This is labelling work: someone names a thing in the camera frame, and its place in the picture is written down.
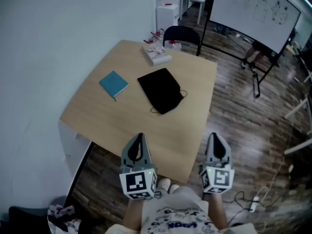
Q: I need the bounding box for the person's white printed shirt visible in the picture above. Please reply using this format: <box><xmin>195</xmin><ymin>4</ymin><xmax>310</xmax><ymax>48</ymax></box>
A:
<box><xmin>104</xmin><ymin>186</ymin><xmax>259</xmax><ymax>234</ymax></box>

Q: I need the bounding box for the person's left forearm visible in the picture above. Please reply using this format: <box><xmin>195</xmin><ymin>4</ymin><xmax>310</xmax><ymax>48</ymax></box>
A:
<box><xmin>122</xmin><ymin>198</ymin><xmax>145</xmax><ymax>234</ymax></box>

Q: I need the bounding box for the white furniture frame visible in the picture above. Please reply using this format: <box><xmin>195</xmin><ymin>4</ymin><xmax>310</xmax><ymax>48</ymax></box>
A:
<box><xmin>284</xmin><ymin>72</ymin><xmax>312</xmax><ymax>156</ymax></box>

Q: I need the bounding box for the teal notebook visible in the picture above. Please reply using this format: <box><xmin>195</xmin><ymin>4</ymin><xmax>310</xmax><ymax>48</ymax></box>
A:
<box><xmin>99</xmin><ymin>70</ymin><xmax>129</xmax><ymax>102</ymax></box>

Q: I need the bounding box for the white power strip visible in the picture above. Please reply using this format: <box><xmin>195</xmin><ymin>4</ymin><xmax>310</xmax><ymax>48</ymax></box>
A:
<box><xmin>248</xmin><ymin>195</ymin><xmax>260</xmax><ymax>213</ymax></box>

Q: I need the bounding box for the black drawstring pouch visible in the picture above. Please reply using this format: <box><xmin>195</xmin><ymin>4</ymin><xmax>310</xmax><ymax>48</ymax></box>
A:
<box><xmin>137</xmin><ymin>67</ymin><xmax>189</xmax><ymax>116</ymax></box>

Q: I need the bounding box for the black table leg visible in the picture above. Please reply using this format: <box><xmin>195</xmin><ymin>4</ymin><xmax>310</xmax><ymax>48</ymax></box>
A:
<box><xmin>63</xmin><ymin>141</ymin><xmax>96</xmax><ymax>208</ymax></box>

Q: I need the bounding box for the person's right forearm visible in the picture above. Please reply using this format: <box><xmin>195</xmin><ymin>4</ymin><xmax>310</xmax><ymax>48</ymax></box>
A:
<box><xmin>207</xmin><ymin>193</ymin><xmax>229</xmax><ymax>232</ymax></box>

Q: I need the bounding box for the black office chair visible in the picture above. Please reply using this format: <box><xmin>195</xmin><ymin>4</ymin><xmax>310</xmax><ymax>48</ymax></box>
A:
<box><xmin>8</xmin><ymin>205</ymin><xmax>49</xmax><ymax>234</ymax></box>

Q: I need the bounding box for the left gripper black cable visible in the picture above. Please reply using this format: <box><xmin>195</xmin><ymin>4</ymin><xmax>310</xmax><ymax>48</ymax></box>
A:
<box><xmin>146</xmin><ymin>190</ymin><xmax>163</xmax><ymax>201</ymax></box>

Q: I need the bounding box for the whiteboard on black stand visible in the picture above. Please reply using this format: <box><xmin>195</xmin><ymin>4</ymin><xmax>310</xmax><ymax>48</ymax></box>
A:
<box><xmin>199</xmin><ymin>0</ymin><xmax>302</xmax><ymax>98</ymax></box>

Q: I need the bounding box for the white book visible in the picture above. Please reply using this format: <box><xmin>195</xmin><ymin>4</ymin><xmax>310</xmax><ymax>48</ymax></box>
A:
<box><xmin>142</xmin><ymin>44</ymin><xmax>173</xmax><ymax>66</ymax></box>

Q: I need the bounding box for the person's left white shoe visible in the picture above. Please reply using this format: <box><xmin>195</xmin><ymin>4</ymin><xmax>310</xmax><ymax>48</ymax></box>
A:
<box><xmin>158</xmin><ymin>178</ymin><xmax>172</xmax><ymax>193</ymax></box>

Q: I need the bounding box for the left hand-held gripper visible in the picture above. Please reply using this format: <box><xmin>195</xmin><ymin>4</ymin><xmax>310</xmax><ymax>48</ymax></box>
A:
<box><xmin>118</xmin><ymin>133</ymin><xmax>158</xmax><ymax>201</ymax></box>

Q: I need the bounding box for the black power cable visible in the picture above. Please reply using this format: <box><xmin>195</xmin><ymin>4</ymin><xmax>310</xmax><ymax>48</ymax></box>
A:
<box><xmin>223</xmin><ymin>191</ymin><xmax>254</xmax><ymax>226</ymax></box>

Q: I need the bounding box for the patterned red white cloth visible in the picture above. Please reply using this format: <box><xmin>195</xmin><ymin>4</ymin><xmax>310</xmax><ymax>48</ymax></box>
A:
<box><xmin>47</xmin><ymin>204</ymin><xmax>81</xmax><ymax>234</ymax></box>

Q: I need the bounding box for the white water dispenser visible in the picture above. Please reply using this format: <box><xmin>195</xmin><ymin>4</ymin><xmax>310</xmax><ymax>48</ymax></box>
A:
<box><xmin>156</xmin><ymin>4</ymin><xmax>180</xmax><ymax>33</ymax></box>

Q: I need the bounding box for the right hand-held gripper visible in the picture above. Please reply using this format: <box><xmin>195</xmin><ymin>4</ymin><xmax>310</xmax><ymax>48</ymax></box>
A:
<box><xmin>199</xmin><ymin>132</ymin><xmax>235</xmax><ymax>194</ymax></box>

